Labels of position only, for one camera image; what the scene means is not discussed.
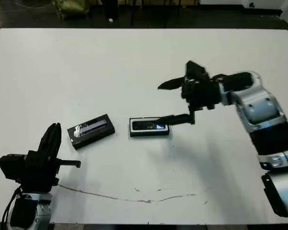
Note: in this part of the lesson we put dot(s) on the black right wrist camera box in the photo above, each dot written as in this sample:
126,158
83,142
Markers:
194,69

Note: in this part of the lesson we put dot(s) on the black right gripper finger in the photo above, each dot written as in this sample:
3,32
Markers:
177,119
172,85

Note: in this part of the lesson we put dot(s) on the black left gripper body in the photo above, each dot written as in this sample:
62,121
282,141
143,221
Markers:
38,172

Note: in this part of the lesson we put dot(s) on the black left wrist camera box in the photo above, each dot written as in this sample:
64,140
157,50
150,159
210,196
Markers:
12,167

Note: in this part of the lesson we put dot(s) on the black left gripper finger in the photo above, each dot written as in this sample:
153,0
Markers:
57,141
46,143

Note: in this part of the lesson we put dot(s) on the yellow green sack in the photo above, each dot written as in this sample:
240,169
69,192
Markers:
69,9

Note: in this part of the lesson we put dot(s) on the black printed box lid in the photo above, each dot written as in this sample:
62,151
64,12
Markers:
91,134

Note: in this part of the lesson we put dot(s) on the black chair legs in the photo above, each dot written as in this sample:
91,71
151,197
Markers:
156,8

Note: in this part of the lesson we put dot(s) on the slim black camera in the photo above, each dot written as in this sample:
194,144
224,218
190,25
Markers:
144,125

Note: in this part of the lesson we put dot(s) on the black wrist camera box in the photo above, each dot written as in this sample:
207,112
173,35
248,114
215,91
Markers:
12,167
194,69

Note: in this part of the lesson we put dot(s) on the black box base white inset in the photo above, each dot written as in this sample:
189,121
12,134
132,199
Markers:
148,134

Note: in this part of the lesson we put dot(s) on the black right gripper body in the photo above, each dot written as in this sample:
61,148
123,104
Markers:
201,94

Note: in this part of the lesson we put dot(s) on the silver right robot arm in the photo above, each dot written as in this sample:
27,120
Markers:
256,105

